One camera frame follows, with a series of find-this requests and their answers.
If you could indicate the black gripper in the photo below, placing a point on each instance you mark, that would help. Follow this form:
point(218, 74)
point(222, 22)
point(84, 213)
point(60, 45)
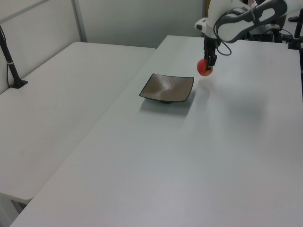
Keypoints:
point(211, 42)

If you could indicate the black clamped stand pole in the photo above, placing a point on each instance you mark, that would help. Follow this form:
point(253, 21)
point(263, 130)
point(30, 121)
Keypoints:
point(296, 30)

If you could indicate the grey partition frame post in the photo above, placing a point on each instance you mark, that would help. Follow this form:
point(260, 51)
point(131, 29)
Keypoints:
point(79, 21)

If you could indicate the black equipment on desk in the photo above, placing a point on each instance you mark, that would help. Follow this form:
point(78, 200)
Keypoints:
point(267, 36)

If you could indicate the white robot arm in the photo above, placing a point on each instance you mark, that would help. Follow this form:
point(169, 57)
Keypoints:
point(236, 21)

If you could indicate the brown square ceramic plate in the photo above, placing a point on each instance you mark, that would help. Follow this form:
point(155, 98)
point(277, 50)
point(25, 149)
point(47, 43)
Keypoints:
point(166, 88)

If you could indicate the white side table leg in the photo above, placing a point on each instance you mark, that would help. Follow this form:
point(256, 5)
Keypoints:
point(10, 210)

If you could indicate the red yellow apple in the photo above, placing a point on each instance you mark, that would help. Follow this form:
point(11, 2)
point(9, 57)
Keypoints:
point(202, 68)

